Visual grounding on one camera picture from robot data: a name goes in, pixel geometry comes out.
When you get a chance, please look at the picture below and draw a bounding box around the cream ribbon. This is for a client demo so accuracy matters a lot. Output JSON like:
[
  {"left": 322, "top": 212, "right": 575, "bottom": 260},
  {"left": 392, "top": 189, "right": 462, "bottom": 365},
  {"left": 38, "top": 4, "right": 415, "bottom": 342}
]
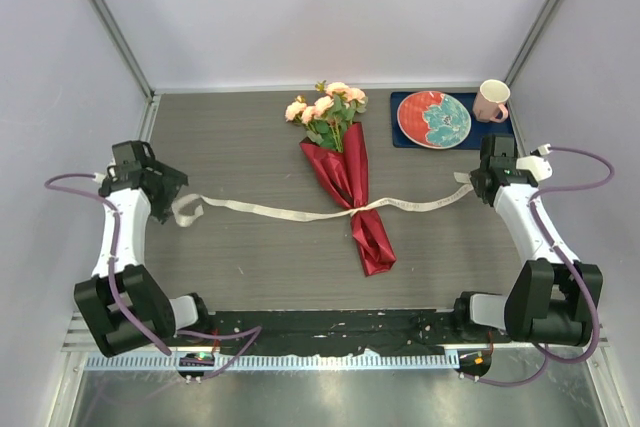
[{"left": 171, "top": 172, "right": 473, "bottom": 228}]

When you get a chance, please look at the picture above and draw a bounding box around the dark red wrapping paper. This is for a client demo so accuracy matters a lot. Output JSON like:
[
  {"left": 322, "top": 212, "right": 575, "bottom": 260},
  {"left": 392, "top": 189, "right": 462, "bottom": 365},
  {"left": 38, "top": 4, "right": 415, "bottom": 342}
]
[{"left": 300, "top": 122, "right": 396, "bottom": 276}]

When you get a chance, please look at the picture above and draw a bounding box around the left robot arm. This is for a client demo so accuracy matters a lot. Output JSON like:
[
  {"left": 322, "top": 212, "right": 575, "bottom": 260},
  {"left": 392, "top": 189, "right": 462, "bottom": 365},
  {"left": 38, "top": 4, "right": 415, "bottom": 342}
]
[{"left": 74, "top": 140, "right": 213, "bottom": 358}]

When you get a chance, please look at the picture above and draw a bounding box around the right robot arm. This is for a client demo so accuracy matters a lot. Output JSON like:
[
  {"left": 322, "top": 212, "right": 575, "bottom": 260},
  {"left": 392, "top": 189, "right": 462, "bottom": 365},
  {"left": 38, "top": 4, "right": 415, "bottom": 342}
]
[{"left": 451, "top": 134, "right": 603, "bottom": 347}]

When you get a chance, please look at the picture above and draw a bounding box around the blue tray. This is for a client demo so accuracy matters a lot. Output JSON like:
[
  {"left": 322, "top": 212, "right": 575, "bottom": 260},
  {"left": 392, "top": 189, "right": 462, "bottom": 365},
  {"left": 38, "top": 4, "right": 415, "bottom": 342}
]
[{"left": 389, "top": 91, "right": 518, "bottom": 152}]

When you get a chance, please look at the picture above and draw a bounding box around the pink mug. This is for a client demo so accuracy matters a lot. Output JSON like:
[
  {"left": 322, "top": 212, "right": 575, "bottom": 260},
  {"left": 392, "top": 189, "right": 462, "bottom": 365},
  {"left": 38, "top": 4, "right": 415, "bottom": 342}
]
[{"left": 472, "top": 79, "right": 511, "bottom": 123}]

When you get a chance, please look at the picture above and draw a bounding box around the red and teal plate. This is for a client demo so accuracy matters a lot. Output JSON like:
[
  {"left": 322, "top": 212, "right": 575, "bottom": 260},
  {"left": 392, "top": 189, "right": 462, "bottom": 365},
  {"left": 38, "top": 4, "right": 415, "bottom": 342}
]
[{"left": 396, "top": 91, "right": 472, "bottom": 150}]

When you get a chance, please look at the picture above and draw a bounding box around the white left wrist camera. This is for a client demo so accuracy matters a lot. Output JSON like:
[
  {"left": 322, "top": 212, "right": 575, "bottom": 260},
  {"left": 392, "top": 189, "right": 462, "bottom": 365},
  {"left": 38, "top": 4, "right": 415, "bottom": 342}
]
[{"left": 93, "top": 171, "right": 120, "bottom": 185}]

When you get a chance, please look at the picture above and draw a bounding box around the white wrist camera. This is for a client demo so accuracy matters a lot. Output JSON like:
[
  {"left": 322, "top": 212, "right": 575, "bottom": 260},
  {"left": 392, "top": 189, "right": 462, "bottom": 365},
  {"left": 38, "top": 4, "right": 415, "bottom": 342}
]
[
  {"left": 93, "top": 171, "right": 120, "bottom": 185},
  {"left": 516, "top": 144, "right": 553, "bottom": 182}
]

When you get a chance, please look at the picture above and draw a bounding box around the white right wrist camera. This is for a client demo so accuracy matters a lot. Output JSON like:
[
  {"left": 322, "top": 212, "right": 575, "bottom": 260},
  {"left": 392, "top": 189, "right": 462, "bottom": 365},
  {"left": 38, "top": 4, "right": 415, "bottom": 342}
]
[{"left": 516, "top": 144, "right": 553, "bottom": 182}]

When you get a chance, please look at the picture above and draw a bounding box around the aluminium front rail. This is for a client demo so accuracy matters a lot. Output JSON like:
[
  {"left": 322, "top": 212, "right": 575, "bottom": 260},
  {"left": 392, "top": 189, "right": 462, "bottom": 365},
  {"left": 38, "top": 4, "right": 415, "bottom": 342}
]
[{"left": 62, "top": 307, "right": 611, "bottom": 373}]

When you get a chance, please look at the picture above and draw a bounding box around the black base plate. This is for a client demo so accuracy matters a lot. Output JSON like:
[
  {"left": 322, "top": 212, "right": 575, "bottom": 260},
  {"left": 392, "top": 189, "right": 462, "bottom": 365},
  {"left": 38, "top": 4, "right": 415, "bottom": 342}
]
[{"left": 201, "top": 309, "right": 510, "bottom": 357}]

